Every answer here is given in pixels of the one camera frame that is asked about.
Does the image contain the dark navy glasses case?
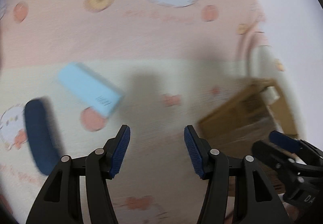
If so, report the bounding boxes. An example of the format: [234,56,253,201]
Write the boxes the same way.
[24,97,61,175]

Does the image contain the light blue glasses case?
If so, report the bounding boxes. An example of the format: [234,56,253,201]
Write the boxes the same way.
[58,62,124,117]

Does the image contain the brown cardboard box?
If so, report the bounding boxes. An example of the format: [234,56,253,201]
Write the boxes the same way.
[196,77,300,197]

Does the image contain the pink cat peach blanket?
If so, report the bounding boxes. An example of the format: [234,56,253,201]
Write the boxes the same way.
[0,0,323,224]

